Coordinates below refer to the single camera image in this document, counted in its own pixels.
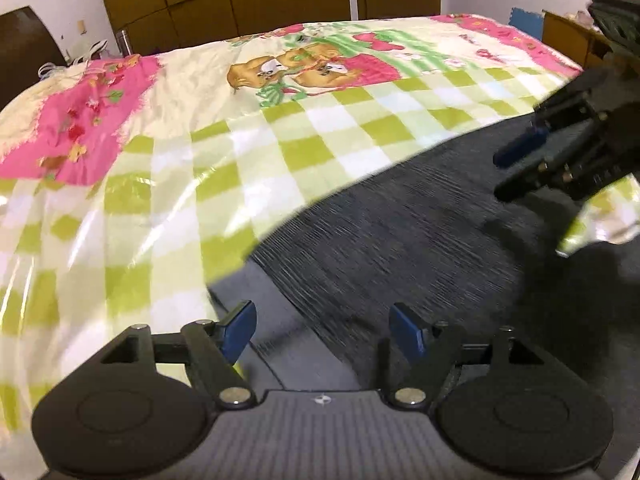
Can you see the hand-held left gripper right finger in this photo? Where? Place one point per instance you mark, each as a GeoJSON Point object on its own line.
{"type": "Point", "coordinates": [406, 332]}

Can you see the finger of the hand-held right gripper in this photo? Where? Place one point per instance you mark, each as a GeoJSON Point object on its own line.
{"type": "Point", "coordinates": [530, 180]}
{"type": "Point", "coordinates": [520, 146]}

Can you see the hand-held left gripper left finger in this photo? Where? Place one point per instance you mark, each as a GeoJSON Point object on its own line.
{"type": "Point", "coordinates": [239, 332]}

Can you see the dark grey pants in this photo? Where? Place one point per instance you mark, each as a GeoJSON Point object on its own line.
{"type": "Point", "coordinates": [400, 240]}

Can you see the wooden desk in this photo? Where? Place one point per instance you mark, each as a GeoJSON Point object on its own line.
{"type": "Point", "coordinates": [565, 36]}

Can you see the blue foam mat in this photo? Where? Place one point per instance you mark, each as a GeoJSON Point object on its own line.
{"type": "Point", "coordinates": [525, 21]}

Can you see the printed checked blanket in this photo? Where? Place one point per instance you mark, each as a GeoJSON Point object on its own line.
{"type": "Point", "coordinates": [200, 160]}

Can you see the metal cylinder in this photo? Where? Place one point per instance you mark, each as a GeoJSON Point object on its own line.
{"type": "Point", "coordinates": [123, 42]}

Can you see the dark brown headboard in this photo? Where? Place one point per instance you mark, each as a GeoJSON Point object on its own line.
{"type": "Point", "coordinates": [25, 50]}

